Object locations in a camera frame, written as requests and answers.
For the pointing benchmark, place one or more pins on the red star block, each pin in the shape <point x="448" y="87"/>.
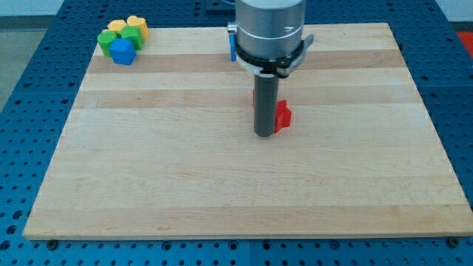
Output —
<point x="283" y="115"/>

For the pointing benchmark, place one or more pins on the green round block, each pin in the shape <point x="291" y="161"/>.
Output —
<point x="105" y="40"/>

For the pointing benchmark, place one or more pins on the grey cylindrical pointer rod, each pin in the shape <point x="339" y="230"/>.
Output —
<point x="265" y="101"/>

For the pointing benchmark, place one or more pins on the black white tool flange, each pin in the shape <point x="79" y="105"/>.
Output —
<point x="273" y="64"/>

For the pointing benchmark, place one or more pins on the blue block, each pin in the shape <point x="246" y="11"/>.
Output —
<point x="122" y="51"/>

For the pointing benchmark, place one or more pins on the yellow hexagon block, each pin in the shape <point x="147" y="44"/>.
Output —
<point x="116" y="25"/>

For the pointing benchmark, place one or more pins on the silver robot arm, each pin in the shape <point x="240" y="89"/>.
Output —
<point x="269" y="28"/>

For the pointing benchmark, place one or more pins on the green star block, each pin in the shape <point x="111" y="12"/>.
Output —
<point x="133" y="34"/>

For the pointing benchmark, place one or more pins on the yellow heart block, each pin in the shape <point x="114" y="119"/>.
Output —
<point x="139" y="22"/>

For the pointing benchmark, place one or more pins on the wooden board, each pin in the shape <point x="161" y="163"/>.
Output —
<point x="165" y="148"/>

